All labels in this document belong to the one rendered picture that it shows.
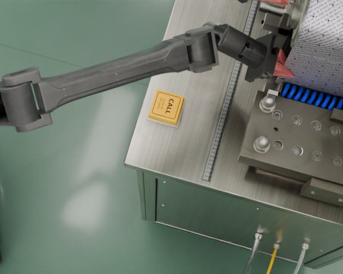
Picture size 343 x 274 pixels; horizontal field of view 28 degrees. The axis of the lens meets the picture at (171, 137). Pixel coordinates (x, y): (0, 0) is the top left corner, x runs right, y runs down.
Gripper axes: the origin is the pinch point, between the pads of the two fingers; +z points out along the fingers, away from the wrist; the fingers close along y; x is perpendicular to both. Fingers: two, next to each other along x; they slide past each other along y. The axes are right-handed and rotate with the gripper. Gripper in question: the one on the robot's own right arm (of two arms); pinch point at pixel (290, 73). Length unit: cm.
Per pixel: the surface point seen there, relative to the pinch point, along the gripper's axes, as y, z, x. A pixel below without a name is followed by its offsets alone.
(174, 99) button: 7.9, -13.6, -24.9
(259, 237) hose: 27, 37, -48
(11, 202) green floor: 32, -14, -131
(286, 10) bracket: -7.9, -11.0, 8.7
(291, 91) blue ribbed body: 2.7, 2.9, -2.3
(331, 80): 0.3, 6.0, 7.0
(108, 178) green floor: 13, 13, -116
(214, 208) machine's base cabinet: 26, 15, -41
